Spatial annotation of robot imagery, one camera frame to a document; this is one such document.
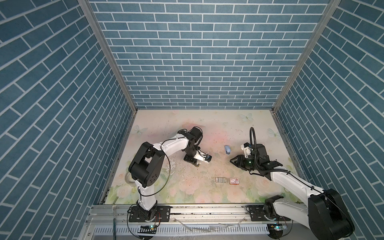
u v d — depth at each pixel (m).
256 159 0.67
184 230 0.70
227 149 0.94
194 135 0.75
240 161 0.75
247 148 0.81
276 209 0.62
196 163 0.87
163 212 0.74
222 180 0.85
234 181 0.84
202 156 0.78
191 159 0.80
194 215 0.75
